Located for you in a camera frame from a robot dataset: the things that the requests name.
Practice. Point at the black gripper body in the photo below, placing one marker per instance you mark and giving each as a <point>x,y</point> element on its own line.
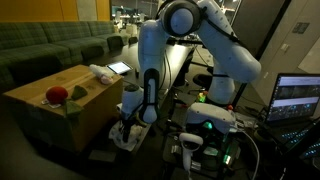
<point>126,124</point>

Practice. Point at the white towel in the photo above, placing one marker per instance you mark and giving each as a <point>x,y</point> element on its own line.
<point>115,135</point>

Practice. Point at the white pink plush toy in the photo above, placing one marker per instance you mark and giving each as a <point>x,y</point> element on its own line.
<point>100,71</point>

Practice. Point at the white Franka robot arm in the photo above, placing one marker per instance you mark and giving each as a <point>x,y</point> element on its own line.
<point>233,56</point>

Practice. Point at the large cardboard box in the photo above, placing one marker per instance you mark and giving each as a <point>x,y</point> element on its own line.
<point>90,113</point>

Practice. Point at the dark grey flat block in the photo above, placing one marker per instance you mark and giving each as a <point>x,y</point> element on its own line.
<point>101,156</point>

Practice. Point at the small black cylinder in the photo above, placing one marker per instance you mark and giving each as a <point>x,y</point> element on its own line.
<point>136,73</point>

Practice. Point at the lit tablet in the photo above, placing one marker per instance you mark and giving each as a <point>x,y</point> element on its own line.
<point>119,67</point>

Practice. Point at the white VR controller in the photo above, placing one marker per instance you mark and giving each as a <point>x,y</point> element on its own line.
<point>190,140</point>

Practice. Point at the red plush rose green leaves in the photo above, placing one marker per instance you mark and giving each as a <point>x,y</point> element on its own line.
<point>56,95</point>

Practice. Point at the small green yellow object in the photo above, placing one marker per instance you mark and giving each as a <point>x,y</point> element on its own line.
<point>202,97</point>

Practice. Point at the white VR headset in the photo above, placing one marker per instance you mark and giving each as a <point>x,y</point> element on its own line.
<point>210,115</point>

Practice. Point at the black device green lights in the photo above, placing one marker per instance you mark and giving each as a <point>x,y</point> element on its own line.
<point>233,146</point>

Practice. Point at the small red knob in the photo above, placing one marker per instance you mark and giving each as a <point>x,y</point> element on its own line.
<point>230,107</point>

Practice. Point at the black equipment bar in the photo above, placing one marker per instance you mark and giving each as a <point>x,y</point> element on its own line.
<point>195,41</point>

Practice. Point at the green plaid sofa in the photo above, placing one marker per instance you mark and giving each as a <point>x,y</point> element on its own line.
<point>30,50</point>

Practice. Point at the open black laptop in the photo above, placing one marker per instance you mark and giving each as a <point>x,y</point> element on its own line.
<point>293,96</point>

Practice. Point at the white wall switch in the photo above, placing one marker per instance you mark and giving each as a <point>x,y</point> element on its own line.
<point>285,47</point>

